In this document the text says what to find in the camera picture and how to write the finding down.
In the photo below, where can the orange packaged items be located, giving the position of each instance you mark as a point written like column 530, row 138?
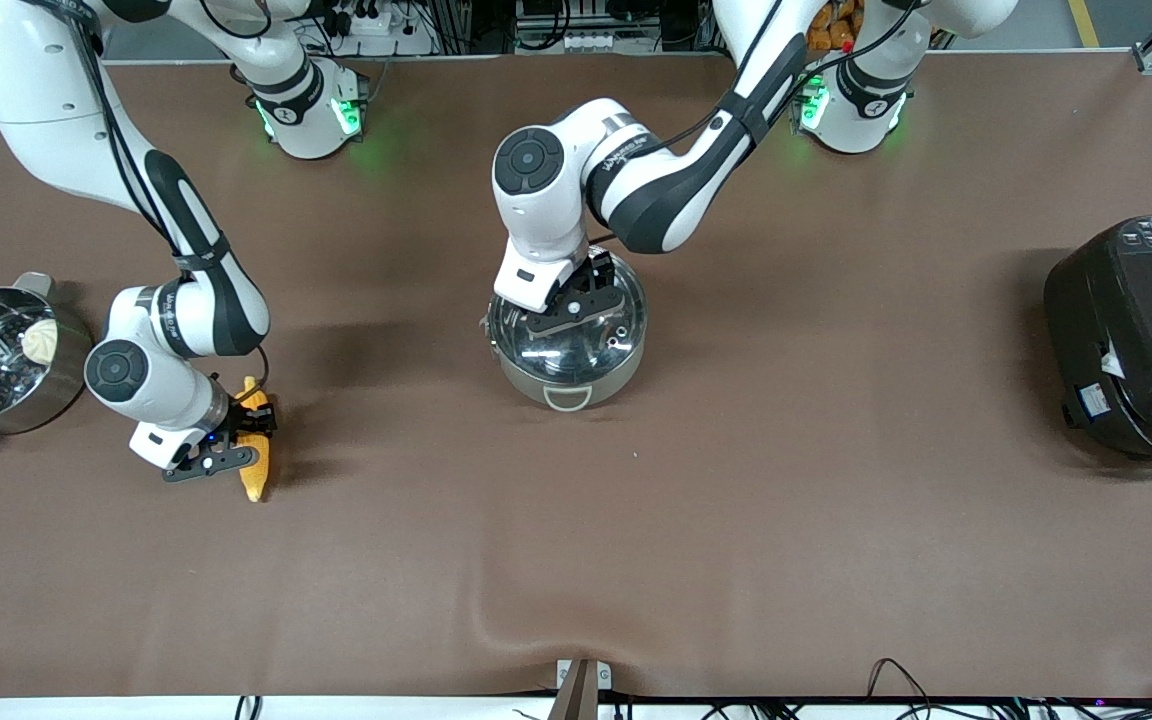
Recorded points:
column 831, row 30

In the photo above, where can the round glass pot lid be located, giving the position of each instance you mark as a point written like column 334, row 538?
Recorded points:
column 556, row 355

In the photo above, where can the white power strip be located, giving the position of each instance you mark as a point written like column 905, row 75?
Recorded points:
column 371, row 22
column 591, row 42

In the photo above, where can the stainless steel steamer pot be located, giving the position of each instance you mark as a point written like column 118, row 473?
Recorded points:
column 61, row 395

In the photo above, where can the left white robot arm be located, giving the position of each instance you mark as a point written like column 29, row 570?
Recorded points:
column 666, row 190

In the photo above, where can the metal table clamp bracket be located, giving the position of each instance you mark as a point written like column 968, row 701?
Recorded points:
column 581, row 690

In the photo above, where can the black rice cooker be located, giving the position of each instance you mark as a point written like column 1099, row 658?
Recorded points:
column 1136, row 330

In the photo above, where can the white steamed bun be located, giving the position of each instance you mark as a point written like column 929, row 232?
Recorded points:
column 41, row 340

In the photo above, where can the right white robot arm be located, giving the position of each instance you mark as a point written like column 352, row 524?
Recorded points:
column 56, row 100

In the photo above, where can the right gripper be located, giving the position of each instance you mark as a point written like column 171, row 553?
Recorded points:
column 248, row 421

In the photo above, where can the sage green electric pot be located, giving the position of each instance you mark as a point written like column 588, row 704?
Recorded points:
column 536, row 392

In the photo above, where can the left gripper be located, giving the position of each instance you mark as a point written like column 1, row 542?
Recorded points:
column 600, row 270

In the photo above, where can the yellow corn cob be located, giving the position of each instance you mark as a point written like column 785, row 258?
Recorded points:
column 258, row 470

